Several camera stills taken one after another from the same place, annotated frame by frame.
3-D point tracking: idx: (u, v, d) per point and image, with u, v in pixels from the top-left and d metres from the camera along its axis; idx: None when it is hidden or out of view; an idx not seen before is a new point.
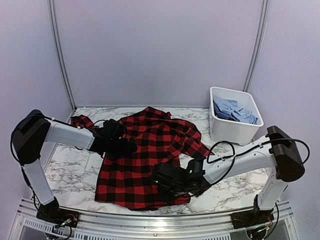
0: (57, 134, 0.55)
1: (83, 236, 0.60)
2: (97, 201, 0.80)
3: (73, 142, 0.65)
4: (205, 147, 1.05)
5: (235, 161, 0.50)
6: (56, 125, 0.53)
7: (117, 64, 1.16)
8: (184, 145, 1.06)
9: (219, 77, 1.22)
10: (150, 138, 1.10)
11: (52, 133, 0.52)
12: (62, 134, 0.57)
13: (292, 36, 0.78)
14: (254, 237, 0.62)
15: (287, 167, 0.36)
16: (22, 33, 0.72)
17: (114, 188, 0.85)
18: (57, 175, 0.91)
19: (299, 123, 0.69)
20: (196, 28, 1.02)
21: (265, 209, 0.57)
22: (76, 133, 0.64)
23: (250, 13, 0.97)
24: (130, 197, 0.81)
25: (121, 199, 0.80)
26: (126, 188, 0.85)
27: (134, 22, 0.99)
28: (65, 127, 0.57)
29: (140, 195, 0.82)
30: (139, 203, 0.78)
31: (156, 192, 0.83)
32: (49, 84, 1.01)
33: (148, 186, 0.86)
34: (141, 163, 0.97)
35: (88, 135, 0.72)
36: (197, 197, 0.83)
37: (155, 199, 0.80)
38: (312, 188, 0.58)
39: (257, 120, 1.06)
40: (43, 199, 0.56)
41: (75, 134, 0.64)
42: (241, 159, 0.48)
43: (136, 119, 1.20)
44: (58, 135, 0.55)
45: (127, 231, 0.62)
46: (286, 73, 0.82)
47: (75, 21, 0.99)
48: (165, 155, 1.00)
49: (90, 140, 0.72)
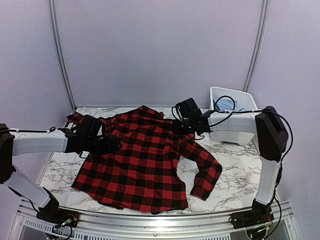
0: (23, 147, 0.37)
1: (83, 236, 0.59)
2: (73, 188, 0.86)
3: (48, 149, 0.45)
4: (199, 147, 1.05)
5: (230, 116, 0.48)
6: (21, 135, 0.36)
7: (117, 64, 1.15)
8: (179, 148, 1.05)
9: (220, 77, 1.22)
10: (138, 137, 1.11)
11: (15, 149, 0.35)
12: (29, 145, 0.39)
13: (292, 36, 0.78)
14: (254, 237, 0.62)
15: (265, 138, 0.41)
16: (23, 33, 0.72)
17: (91, 180, 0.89)
18: (57, 175, 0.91)
19: (299, 124, 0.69)
20: (197, 28, 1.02)
21: (260, 201, 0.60)
22: (49, 140, 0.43)
23: (249, 14, 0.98)
24: (102, 191, 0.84)
25: (93, 191, 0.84)
26: (102, 181, 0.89)
27: (135, 22, 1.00)
28: (30, 135, 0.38)
29: (111, 191, 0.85)
30: (107, 199, 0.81)
31: (127, 192, 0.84)
32: (49, 84, 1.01)
33: (122, 185, 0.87)
34: (122, 160, 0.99)
35: (62, 137, 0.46)
36: (203, 200, 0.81)
37: (124, 198, 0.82)
38: (312, 188, 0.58)
39: None
40: (40, 202, 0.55)
41: (47, 141, 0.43)
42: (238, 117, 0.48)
43: (129, 117, 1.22)
44: (25, 146, 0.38)
45: (127, 231, 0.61)
46: (286, 73, 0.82)
47: (75, 21, 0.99)
48: (147, 156, 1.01)
49: (64, 143, 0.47)
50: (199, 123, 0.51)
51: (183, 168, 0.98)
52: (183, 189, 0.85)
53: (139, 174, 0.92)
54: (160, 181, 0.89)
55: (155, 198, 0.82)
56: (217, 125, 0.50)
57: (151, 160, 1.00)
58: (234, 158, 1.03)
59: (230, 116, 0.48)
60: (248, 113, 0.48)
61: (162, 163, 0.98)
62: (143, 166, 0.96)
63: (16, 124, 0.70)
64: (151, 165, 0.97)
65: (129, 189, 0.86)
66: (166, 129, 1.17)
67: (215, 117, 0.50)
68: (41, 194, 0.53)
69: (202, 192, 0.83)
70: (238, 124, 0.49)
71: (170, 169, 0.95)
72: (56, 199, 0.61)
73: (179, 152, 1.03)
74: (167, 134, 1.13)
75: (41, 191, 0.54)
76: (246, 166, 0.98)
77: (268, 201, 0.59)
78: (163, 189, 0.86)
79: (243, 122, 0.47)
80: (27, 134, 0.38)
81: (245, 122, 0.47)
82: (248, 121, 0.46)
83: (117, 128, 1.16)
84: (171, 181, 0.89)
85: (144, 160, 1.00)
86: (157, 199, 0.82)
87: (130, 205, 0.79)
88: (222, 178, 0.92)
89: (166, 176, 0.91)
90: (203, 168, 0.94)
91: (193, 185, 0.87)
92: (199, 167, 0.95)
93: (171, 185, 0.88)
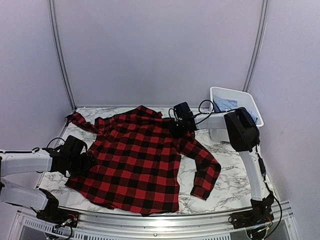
0: (12, 167, 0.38)
1: (83, 236, 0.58)
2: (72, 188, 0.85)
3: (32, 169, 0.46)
4: (199, 144, 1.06)
5: (211, 116, 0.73)
6: (9, 156, 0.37)
7: (117, 64, 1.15)
8: (179, 146, 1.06)
9: (219, 77, 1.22)
10: (137, 137, 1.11)
11: (3, 171, 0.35)
12: (17, 165, 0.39)
13: (292, 36, 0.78)
14: (254, 237, 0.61)
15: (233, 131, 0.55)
16: (22, 33, 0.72)
17: (84, 179, 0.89)
18: (57, 175, 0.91)
19: (299, 123, 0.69)
20: (196, 28, 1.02)
21: (256, 199, 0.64)
22: (34, 160, 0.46)
23: (249, 13, 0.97)
24: (94, 191, 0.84)
25: (86, 190, 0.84)
26: (95, 181, 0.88)
27: (135, 22, 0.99)
28: (18, 156, 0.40)
29: (103, 191, 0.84)
30: (99, 199, 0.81)
31: (118, 193, 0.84)
32: (49, 84, 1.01)
33: (114, 185, 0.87)
34: (119, 159, 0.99)
35: (46, 157, 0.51)
36: (204, 200, 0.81)
37: (115, 198, 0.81)
38: (312, 188, 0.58)
39: (257, 120, 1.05)
40: (38, 205, 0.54)
41: (32, 161, 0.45)
42: (214, 116, 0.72)
43: (128, 117, 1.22)
44: (14, 167, 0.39)
45: (127, 231, 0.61)
46: (286, 73, 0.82)
47: (75, 21, 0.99)
48: (143, 156, 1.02)
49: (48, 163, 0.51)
50: (188, 123, 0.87)
51: (183, 168, 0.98)
52: (176, 192, 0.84)
53: (133, 175, 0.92)
54: (154, 182, 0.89)
55: (146, 199, 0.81)
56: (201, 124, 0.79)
57: (149, 161, 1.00)
58: (234, 158, 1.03)
59: (209, 116, 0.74)
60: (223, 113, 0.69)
61: (159, 164, 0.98)
62: (140, 166, 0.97)
63: (16, 123, 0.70)
64: (148, 166, 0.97)
65: (121, 190, 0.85)
66: (164, 129, 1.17)
67: (198, 117, 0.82)
68: (36, 197, 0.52)
69: (202, 192, 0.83)
70: (215, 121, 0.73)
71: (167, 170, 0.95)
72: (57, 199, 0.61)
73: (179, 150, 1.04)
74: (166, 134, 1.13)
75: (36, 194, 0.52)
76: None
77: (262, 196, 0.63)
78: (156, 190, 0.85)
79: (217, 120, 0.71)
80: (14, 155, 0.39)
81: (221, 119, 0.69)
82: (220, 119, 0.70)
83: (116, 128, 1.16)
84: (164, 182, 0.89)
85: (141, 160, 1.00)
86: (148, 201, 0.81)
87: (121, 205, 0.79)
88: (222, 178, 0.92)
89: (160, 177, 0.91)
90: (201, 166, 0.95)
91: (193, 185, 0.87)
92: (197, 164, 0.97)
93: (163, 187, 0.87)
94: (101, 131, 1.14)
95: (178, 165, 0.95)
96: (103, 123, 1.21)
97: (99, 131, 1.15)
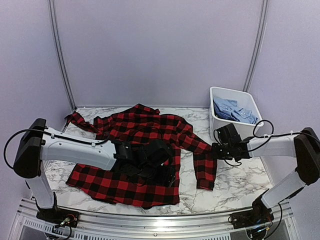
0: (55, 153, 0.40)
1: (83, 236, 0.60)
2: (71, 186, 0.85)
3: (95, 163, 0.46)
4: (197, 139, 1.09)
5: (269, 140, 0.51)
6: (56, 144, 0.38)
7: (117, 64, 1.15)
8: (177, 141, 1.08)
9: (220, 77, 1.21)
10: (136, 134, 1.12)
11: (44, 155, 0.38)
12: (61, 152, 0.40)
13: (292, 36, 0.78)
14: (254, 237, 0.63)
15: (304, 159, 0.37)
16: (22, 33, 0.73)
17: (85, 176, 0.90)
18: (57, 175, 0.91)
19: (299, 123, 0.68)
20: (197, 28, 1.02)
21: (264, 203, 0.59)
22: (91, 155, 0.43)
23: (250, 12, 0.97)
24: (96, 187, 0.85)
25: (87, 187, 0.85)
26: (96, 178, 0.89)
27: (135, 22, 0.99)
28: (68, 145, 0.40)
29: (104, 187, 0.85)
30: (101, 194, 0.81)
31: (121, 188, 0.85)
32: (49, 85, 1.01)
33: (115, 181, 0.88)
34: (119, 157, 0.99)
35: (106, 156, 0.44)
36: (207, 195, 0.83)
37: (116, 193, 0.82)
38: (312, 188, 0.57)
39: (257, 120, 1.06)
40: (41, 203, 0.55)
41: (92, 156, 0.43)
42: (274, 140, 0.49)
43: (126, 116, 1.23)
44: (63, 153, 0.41)
45: (127, 231, 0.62)
46: (286, 72, 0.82)
47: (76, 21, 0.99)
48: None
49: (108, 163, 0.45)
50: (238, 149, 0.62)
51: (183, 168, 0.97)
52: (176, 185, 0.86)
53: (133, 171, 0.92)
54: None
55: (148, 193, 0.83)
56: (256, 150, 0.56)
57: None
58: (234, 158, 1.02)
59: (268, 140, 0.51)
60: (287, 135, 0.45)
61: None
62: None
63: (16, 124, 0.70)
64: None
65: (121, 185, 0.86)
66: (163, 125, 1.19)
67: (253, 142, 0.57)
68: (48, 197, 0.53)
69: (207, 184, 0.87)
70: (276, 149, 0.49)
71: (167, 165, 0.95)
72: (56, 205, 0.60)
73: (179, 144, 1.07)
74: (165, 130, 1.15)
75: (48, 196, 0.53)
76: (246, 166, 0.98)
77: (270, 206, 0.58)
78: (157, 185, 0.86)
79: (280, 145, 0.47)
80: (63, 142, 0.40)
81: (285, 144, 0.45)
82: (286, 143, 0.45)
83: (115, 128, 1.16)
84: None
85: None
86: (150, 195, 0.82)
87: (123, 200, 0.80)
88: (222, 178, 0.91)
89: None
90: (198, 157, 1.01)
91: (196, 181, 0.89)
92: (194, 155, 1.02)
93: None
94: (99, 131, 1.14)
95: (179, 160, 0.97)
96: (101, 123, 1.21)
97: (98, 130, 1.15)
